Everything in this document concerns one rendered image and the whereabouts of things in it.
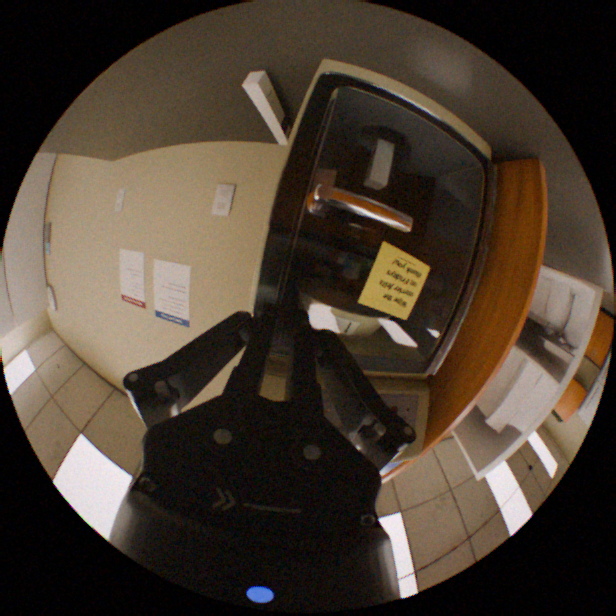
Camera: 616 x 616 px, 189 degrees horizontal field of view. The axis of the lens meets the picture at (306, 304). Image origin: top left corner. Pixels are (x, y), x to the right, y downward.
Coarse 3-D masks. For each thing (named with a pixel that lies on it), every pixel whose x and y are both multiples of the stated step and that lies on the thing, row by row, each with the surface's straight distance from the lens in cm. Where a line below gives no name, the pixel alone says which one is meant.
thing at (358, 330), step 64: (320, 128) 24; (384, 128) 26; (448, 128) 35; (384, 192) 22; (448, 192) 28; (320, 256) 20; (448, 256) 28; (320, 320) 22; (384, 320) 24; (448, 320) 31
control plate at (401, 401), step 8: (328, 400) 26; (384, 400) 30; (392, 400) 31; (400, 400) 32; (408, 400) 33; (416, 400) 35; (400, 408) 32; (416, 408) 35; (328, 416) 27; (336, 416) 27; (400, 416) 33; (408, 416) 34; (336, 424) 27; (344, 432) 28
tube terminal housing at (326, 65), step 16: (320, 64) 35; (336, 64) 36; (368, 80) 34; (384, 80) 36; (416, 96) 37; (448, 112) 40; (464, 128) 41; (288, 144) 24; (480, 144) 42; (272, 192) 22; (256, 272) 22
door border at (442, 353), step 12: (492, 168) 40; (492, 180) 39; (492, 192) 38; (492, 204) 37; (480, 240) 33; (480, 252) 33; (480, 264) 34; (480, 276) 34; (468, 288) 32; (468, 300) 33; (456, 324) 33; (456, 336) 34; (444, 348) 34; (432, 372) 36
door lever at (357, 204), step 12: (312, 192) 20; (324, 192) 15; (336, 192) 16; (348, 192) 16; (312, 204) 20; (324, 204) 16; (336, 204) 16; (348, 204) 16; (360, 204) 16; (372, 204) 16; (384, 204) 17; (372, 216) 16; (384, 216) 16; (396, 216) 17; (408, 216) 18; (396, 228) 18; (408, 228) 18
